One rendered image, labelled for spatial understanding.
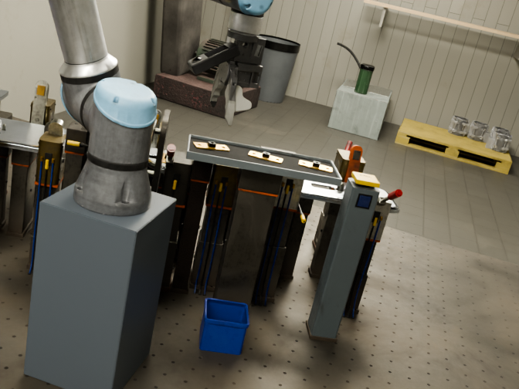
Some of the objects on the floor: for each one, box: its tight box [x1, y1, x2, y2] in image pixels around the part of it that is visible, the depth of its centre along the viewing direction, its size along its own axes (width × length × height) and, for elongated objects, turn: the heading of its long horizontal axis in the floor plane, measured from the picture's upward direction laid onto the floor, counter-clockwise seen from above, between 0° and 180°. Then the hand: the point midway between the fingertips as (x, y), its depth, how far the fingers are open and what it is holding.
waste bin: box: [257, 34, 300, 103], centre depth 756 cm, size 56×56×71 cm
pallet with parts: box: [395, 115, 512, 174], centre depth 712 cm, size 128×85×34 cm, turn 47°
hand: (218, 116), depth 148 cm, fingers open, 14 cm apart
